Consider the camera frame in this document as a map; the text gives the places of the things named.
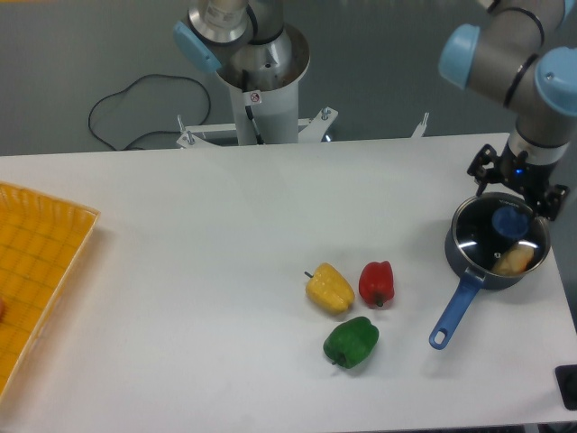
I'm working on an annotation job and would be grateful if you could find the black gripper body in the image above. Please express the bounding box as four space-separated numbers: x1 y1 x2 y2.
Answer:
495 151 556 203

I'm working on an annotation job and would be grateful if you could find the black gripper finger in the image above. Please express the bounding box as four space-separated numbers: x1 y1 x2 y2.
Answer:
467 144 500 197
532 184 568 221

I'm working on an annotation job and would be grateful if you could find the glass lid blue knob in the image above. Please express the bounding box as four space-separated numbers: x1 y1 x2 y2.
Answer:
446 192 551 278

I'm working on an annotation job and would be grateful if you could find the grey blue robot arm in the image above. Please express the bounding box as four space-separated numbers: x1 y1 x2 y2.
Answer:
173 1 576 220

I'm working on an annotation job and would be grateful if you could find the dark blue saucepan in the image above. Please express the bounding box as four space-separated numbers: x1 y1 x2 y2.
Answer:
428 192 553 351

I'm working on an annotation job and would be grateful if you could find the beige toy bread piece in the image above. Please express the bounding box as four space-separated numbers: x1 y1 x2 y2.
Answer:
491 244 535 276

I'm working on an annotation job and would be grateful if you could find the red bell pepper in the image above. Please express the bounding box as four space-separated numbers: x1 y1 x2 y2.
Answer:
358 261 395 308

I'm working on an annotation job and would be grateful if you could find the black device at table edge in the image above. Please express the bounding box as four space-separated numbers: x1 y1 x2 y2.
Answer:
554 364 577 411

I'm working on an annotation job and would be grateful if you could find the yellow bell pepper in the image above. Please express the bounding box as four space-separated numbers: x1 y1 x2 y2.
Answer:
305 263 355 315

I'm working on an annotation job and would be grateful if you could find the green bell pepper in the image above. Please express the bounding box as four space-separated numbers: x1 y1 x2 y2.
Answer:
323 317 380 369

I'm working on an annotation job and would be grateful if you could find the yellow woven basket tray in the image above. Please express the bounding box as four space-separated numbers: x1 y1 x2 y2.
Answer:
1 181 100 394

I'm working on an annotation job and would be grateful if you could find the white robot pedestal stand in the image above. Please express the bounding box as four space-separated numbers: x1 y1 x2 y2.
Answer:
175 24 432 149

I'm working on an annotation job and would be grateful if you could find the black cable on floor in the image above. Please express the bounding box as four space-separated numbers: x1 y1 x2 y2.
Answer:
87 74 212 152

